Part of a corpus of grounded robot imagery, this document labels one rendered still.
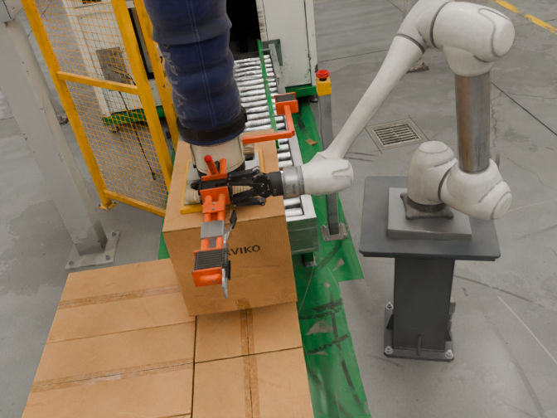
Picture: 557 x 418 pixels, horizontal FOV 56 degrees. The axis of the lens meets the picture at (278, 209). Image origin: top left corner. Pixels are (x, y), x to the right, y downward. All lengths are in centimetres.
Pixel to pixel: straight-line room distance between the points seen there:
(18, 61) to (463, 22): 211
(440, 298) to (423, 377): 40
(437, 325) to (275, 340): 82
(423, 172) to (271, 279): 68
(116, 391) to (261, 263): 69
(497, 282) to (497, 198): 116
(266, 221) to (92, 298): 99
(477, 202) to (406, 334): 87
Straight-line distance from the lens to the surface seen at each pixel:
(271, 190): 155
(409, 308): 240
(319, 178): 153
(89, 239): 343
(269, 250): 175
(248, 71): 410
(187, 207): 176
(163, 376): 200
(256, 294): 189
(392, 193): 223
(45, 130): 306
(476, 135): 176
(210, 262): 130
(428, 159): 198
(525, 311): 289
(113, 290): 238
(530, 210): 351
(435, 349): 262
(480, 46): 155
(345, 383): 252
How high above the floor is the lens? 209
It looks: 37 degrees down
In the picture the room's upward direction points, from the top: 8 degrees counter-clockwise
